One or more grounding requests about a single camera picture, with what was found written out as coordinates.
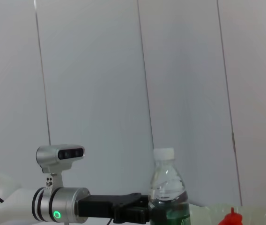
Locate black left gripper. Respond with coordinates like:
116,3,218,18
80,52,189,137
78,192,165,225

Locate green label water bottle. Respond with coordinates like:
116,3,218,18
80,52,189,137
148,147,190,225

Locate red tomato-shaped toy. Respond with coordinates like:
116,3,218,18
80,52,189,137
218,207,245,225

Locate green glass fruit plate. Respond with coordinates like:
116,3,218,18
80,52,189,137
189,203,266,225

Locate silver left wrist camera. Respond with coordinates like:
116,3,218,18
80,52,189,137
36,145,86,188

